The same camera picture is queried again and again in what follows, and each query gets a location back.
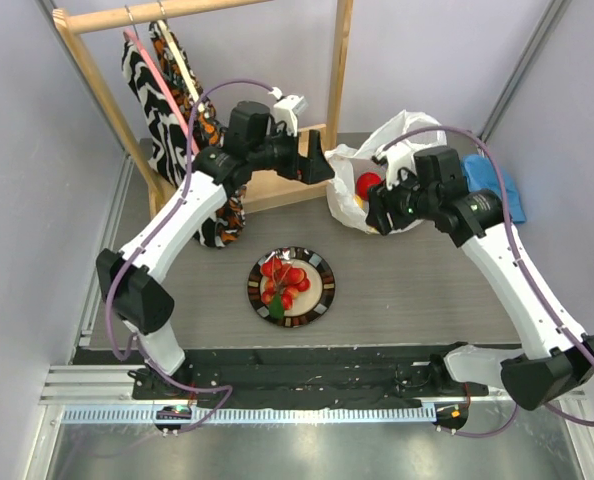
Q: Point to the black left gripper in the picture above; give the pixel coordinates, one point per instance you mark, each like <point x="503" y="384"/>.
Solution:
<point x="307" y="170"/>

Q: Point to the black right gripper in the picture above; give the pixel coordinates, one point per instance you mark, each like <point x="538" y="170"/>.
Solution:
<point x="386" y="201"/>

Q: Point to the white plastic bag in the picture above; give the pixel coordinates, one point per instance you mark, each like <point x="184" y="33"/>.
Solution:
<point x="349" y="163"/>

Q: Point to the fake red cherry bunch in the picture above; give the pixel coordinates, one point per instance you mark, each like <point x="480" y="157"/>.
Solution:
<point x="282" y="284"/>

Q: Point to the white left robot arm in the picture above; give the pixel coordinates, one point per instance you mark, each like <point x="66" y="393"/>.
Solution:
<point x="259" y="138"/>

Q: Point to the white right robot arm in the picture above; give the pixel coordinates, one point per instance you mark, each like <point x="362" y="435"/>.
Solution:
<point x="556" y="354"/>

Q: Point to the fake red apple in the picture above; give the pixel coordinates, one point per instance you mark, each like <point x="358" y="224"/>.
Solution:
<point x="365" y="182"/>

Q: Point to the wooden clothes rack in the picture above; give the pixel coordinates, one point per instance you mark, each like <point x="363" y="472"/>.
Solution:
<point x="288" y="182"/>

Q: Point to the blue bucket hat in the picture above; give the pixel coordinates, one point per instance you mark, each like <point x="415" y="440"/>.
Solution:
<point x="480" y="174"/>

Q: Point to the patterned round plate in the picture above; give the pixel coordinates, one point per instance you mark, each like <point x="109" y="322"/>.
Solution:
<point x="311" y="305"/>

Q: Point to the black white zebra garment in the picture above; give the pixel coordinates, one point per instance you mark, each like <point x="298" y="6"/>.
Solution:
<point x="169" y="150"/>

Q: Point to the cream hanger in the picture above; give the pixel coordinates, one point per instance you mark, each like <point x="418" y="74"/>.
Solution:
<point x="184" y="70"/>

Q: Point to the pink hanger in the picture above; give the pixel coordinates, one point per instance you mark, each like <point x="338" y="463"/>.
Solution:
<point x="132" y="37"/>

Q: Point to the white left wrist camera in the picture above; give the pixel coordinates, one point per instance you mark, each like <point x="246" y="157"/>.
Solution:
<point x="287" y="109"/>

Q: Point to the left aluminium frame post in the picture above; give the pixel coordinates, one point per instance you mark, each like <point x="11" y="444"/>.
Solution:
<point x="89" y="71"/>

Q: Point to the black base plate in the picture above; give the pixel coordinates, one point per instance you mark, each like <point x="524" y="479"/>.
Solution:
<point x="324" y="377"/>

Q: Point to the aluminium corner frame post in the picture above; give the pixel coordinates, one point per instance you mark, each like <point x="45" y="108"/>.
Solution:
<point x="545" y="27"/>

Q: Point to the perforated metal rail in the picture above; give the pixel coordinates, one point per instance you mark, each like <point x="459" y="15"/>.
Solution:
<point x="167" y="415"/>

